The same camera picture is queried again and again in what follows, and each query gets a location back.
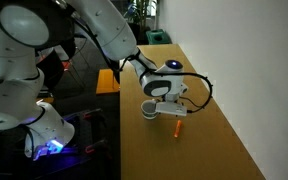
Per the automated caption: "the orange marker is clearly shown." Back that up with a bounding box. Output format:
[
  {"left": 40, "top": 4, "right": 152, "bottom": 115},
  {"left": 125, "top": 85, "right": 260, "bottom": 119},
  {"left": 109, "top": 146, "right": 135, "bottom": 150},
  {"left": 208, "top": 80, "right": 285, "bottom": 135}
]
[{"left": 174, "top": 120, "right": 182, "bottom": 138}]

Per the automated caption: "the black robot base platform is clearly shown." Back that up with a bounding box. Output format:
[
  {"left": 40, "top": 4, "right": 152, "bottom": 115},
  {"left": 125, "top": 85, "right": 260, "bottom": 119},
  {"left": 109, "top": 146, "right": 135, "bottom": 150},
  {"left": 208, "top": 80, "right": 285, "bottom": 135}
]
[{"left": 0, "top": 109, "right": 111, "bottom": 180}]

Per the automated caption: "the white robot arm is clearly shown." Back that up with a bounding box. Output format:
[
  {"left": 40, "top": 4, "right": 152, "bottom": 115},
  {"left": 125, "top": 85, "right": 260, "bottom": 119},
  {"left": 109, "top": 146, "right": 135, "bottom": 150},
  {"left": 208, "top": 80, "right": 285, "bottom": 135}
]
[{"left": 0, "top": 0, "right": 186, "bottom": 159}]

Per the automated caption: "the white mug with green band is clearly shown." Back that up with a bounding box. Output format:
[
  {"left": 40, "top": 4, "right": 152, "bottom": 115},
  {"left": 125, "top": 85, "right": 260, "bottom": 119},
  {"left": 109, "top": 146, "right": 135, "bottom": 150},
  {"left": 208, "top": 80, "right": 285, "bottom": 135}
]
[{"left": 141, "top": 100, "right": 158, "bottom": 120}]

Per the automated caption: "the green bin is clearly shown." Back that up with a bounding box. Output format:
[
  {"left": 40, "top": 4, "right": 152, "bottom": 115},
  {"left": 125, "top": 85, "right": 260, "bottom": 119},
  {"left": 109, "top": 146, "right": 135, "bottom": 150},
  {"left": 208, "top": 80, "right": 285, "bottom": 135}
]
[{"left": 146, "top": 29, "right": 170, "bottom": 45}]

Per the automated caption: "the potted plant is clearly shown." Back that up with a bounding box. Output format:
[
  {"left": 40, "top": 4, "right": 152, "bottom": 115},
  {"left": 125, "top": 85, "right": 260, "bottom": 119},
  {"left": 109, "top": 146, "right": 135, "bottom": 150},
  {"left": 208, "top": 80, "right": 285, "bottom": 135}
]
[{"left": 124, "top": 0, "right": 158, "bottom": 32}]

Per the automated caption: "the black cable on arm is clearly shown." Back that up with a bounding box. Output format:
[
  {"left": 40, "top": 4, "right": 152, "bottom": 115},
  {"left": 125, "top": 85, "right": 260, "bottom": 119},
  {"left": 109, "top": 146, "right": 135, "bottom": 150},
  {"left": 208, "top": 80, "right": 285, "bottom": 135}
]
[{"left": 140, "top": 71, "right": 214, "bottom": 114}]

